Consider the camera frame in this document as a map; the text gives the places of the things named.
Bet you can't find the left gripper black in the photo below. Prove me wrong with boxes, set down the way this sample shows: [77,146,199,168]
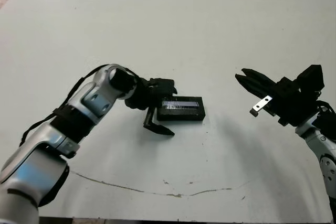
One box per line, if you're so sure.
[125,78,178,137]

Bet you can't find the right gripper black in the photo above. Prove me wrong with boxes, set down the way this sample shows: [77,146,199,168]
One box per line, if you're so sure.
[235,68,320,127]

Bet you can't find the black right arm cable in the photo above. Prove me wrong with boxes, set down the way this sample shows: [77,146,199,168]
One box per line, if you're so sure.
[316,100,336,116]

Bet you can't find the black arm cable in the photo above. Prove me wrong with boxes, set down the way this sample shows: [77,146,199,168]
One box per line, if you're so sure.
[19,63,111,147]
[316,100,336,116]

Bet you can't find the black box lid with window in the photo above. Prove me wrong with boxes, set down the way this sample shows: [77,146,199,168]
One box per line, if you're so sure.
[156,96,206,122]

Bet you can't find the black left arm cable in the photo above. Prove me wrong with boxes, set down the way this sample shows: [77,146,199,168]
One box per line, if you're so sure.
[19,63,111,147]

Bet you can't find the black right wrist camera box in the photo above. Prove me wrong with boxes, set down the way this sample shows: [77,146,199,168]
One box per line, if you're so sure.
[298,64,326,95]

